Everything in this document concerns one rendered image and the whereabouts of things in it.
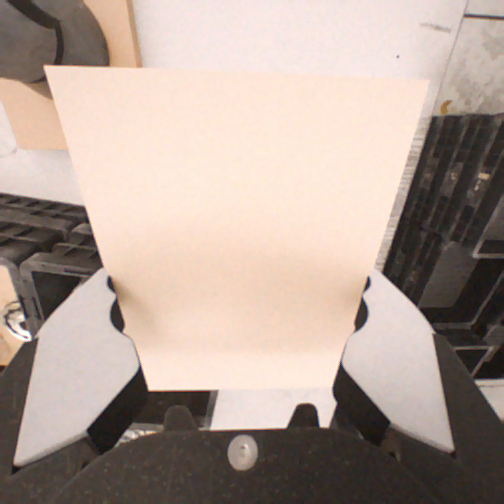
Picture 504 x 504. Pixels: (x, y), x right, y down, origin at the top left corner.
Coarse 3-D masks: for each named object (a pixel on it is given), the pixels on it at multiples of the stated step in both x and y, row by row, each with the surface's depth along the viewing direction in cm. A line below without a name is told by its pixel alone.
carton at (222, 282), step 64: (64, 128) 8; (128, 128) 8; (192, 128) 8; (256, 128) 8; (320, 128) 8; (384, 128) 8; (128, 192) 9; (192, 192) 9; (256, 192) 9; (320, 192) 9; (384, 192) 9; (128, 256) 10; (192, 256) 10; (256, 256) 10; (320, 256) 11; (128, 320) 12; (192, 320) 12; (256, 320) 12; (320, 320) 12; (192, 384) 15; (256, 384) 15; (320, 384) 15
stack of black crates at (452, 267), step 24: (408, 240) 105; (432, 240) 91; (384, 264) 122; (408, 264) 103; (432, 264) 90; (456, 264) 101; (480, 264) 100; (408, 288) 104; (432, 288) 107; (456, 288) 107; (480, 288) 99; (432, 312) 109; (456, 312) 109; (480, 312) 101
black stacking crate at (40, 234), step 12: (0, 228) 38; (12, 228) 39; (24, 228) 40; (36, 228) 40; (48, 228) 40; (0, 240) 36; (12, 240) 36; (24, 240) 36; (36, 240) 36; (48, 240) 39; (60, 240) 41; (24, 252) 35; (36, 252) 36; (48, 252) 39; (0, 372) 54
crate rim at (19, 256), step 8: (0, 248) 32; (8, 248) 33; (0, 256) 31; (8, 256) 32; (16, 256) 32; (24, 256) 33; (0, 264) 31; (8, 264) 31; (16, 264) 32; (8, 272) 32; (16, 272) 32; (16, 280) 33; (16, 288) 33; (24, 288) 33; (16, 296) 34; (24, 296) 34; (24, 304) 35; (24, 312) 35; (32, 320) 36; (32, 328) 37; (32, 336) 38
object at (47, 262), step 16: (32, 256) 33; (48, 256) 33; (64, 256) 34; (32, 272) 33; (64, 272) 32; (80, 272) 33; (96, 272) 33; (32, 288) 33; (32, 304) 35; (208, 416) 50
